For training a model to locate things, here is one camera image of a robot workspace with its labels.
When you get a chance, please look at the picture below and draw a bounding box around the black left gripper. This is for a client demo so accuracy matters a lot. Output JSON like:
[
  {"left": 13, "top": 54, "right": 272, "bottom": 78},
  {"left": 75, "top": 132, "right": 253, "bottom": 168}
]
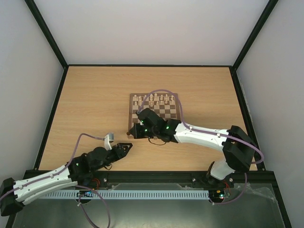
[{"left": 92, "top": 143, "right": 133, "bottom": 172}]

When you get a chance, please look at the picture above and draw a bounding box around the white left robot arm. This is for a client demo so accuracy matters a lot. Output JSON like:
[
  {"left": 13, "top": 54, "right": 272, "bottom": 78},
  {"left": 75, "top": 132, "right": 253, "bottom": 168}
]
[{"left": 0, "top": 143, "right": 129, "bottom": 217}]

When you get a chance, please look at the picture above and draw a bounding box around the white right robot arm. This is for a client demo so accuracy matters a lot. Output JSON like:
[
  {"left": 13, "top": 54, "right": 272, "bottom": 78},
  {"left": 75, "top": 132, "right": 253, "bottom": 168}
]
[{"left": 127, "top": 108, "right": 256, "bottom": 186}]

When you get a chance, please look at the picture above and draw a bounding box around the wooden chess board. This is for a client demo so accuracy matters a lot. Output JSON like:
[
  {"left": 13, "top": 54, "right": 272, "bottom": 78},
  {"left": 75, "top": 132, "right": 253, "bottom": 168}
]
[{"left": 128, "top": 92, "right": 181, "bottom": 129}]

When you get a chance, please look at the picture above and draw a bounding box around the clear plastic sheet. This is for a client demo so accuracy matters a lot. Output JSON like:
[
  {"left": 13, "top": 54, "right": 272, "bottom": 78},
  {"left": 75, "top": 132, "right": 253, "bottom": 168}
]
[{"left": 234, "top": 182, "right": 278, "bottom": 203}]

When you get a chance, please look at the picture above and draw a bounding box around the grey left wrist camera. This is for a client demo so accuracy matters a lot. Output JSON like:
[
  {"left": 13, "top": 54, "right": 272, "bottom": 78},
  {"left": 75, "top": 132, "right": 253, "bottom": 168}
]
[{"left": 104, "top": 133, "right": 114, "bottom": 151}]

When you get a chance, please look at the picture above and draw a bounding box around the black enclosure frame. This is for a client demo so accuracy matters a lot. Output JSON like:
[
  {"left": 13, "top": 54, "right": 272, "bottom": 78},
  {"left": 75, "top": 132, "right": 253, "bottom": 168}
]
[{"left": 26, "top": 0, "right": 304, "bottom": 228}]

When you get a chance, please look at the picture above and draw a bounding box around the white slotted cable duct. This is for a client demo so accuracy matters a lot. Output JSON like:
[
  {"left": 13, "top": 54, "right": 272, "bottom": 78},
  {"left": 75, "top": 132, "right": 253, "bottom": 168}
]
[{"left": 41, "top": 190, "right": 209, "bottom": 200}]

